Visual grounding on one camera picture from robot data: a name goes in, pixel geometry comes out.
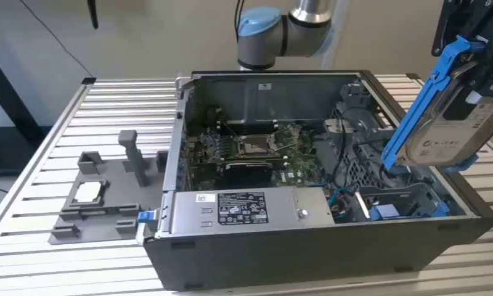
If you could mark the grey parts rack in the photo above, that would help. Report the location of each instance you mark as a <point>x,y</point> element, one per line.
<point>119,188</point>

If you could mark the silver CPU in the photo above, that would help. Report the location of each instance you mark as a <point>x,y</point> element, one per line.
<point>89,192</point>

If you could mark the black table clip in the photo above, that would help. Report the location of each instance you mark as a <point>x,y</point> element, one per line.
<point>89,81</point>
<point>413,76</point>

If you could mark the green motherboard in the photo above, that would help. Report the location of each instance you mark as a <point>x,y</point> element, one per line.
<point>297,160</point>

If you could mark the silver power supply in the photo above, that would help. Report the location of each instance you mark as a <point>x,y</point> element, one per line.
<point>185,216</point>

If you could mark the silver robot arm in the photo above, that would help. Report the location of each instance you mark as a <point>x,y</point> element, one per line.
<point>297,34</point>

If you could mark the blue case latch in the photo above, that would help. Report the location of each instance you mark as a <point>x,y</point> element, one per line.
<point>146,216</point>

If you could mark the black desk stand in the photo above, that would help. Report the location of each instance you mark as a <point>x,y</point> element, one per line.
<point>9,148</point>

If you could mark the CPU socket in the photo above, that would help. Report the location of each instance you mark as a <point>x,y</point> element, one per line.
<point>255,145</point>

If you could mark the hard disk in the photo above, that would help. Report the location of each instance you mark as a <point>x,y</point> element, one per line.
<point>437,138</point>

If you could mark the black PC case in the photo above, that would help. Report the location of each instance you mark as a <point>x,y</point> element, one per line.
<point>271,262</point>

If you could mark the grey metal disk bay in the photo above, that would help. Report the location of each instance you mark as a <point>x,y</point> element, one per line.
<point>354,160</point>

